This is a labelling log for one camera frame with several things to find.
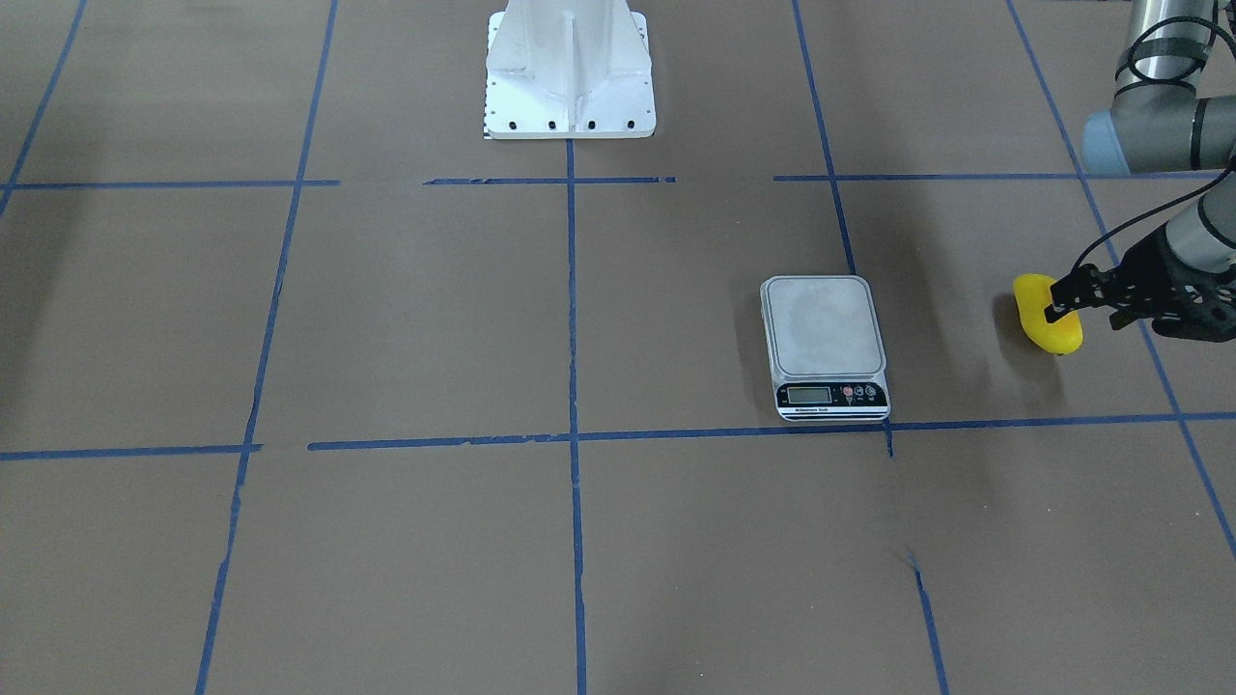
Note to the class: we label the yellow mango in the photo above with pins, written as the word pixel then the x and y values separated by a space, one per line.
pixel 1052 331

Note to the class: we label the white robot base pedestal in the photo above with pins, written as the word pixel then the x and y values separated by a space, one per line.
pixel 568 69

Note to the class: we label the brown paper table mat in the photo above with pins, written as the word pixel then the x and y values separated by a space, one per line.
pixel 308 388

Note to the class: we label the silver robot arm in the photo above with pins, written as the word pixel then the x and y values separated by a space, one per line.
pixel 1158 123

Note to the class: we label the grey digital kitchen scale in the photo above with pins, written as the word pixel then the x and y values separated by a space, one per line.
pixel 826 353

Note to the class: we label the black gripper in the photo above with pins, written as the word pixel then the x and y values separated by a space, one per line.
pixel 1146 272

